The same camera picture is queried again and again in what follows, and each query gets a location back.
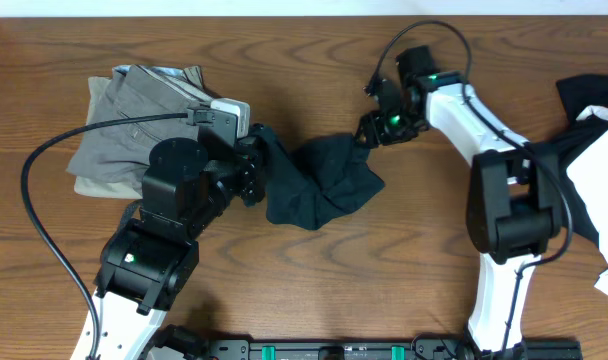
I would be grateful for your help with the grey folded trousers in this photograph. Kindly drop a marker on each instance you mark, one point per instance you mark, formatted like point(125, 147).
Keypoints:
point(119, 135)

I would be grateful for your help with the black garment pile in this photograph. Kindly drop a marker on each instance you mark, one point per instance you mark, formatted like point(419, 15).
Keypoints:
point(576, 93)

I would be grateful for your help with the white garment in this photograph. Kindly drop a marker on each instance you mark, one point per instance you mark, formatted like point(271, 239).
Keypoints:
point(589, 174)

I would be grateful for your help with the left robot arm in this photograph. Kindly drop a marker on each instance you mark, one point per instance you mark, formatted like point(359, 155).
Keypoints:
point(149, 259)

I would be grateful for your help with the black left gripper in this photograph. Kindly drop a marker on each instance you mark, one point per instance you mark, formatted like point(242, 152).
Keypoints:
point(246, 168)

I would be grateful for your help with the beige folded garment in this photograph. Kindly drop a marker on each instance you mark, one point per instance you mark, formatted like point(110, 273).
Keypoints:
point(91, 187)

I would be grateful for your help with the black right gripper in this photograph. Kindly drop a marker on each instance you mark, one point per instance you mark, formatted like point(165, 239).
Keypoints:
point(373, 132)

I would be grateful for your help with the black mounting rail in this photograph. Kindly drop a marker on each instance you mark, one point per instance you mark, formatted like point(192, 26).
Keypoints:
point(329, 351)

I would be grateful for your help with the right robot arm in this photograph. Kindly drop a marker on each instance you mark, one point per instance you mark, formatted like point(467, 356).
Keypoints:
point(513, 206)

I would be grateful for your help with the black t-shirt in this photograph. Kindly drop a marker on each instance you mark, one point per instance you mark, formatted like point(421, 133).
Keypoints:
point(326, 178)

